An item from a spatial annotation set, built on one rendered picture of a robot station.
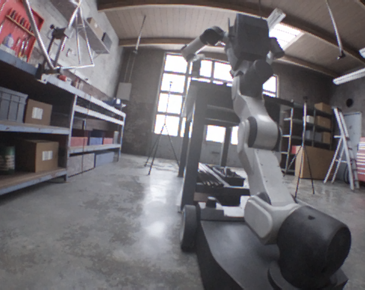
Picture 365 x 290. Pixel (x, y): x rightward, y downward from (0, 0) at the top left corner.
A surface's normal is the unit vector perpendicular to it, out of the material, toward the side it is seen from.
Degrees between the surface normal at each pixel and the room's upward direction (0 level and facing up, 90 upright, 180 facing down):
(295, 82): 90
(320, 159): 82
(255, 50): 95
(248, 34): 95
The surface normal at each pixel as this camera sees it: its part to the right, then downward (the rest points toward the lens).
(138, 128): 0.04, 0.03
